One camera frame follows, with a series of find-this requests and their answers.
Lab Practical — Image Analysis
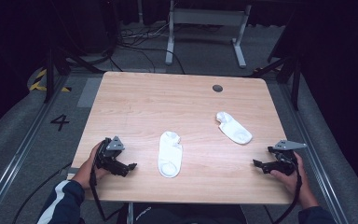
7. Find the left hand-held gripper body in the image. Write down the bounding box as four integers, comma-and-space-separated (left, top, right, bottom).
94, 135, 129, 177

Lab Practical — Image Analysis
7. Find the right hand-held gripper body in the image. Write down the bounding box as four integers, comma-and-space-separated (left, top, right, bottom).
267, 139, 309, 176

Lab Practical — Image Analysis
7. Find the white ankle sock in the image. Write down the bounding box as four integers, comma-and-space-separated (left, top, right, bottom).
157, 131, 184, 179
215, 111, 254, 146

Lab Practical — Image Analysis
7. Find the person's right hand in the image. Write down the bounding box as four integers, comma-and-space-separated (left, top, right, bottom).
269, 150, 320, 210

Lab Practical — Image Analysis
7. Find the person's left hand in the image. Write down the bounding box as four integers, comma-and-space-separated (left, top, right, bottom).
71, 141, 110, 191

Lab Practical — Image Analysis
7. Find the white table leg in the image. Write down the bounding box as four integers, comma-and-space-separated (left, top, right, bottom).
126, 202, 135, 224

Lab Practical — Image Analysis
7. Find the grey floor tape patch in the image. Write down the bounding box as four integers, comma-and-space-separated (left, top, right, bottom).
76, 77, 103, 109

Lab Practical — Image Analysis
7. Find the black metal stand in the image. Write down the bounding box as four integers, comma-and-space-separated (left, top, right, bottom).
251, 55, 303, 112
42, 46, 117, 105

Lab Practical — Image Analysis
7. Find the yellow black hazard tape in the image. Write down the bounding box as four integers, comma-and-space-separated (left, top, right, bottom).
28, 68, 73, 93

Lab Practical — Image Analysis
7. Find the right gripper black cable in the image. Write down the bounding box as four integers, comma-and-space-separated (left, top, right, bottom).
271, 155, 303, 224

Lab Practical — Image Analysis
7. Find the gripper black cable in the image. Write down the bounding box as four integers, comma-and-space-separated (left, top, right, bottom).
271, 155, 303, 224
89, 167, 129, 223

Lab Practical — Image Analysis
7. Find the metal floor rail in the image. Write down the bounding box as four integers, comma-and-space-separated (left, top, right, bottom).
0, 74, 70, 224
267, 79, 351, 224

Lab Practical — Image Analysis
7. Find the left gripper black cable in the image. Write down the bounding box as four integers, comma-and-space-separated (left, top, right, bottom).
89, 167, 129, 223

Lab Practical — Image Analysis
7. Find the black floor cable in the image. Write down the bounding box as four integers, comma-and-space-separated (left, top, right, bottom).
11, 161, 73, 224

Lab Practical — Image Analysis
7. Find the tangle of floor cables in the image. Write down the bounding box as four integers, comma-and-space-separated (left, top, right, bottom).
109, 21, 187, 75

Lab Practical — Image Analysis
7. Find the white metal desk frame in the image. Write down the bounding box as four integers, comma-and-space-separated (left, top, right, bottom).
164, 0, 254, 69

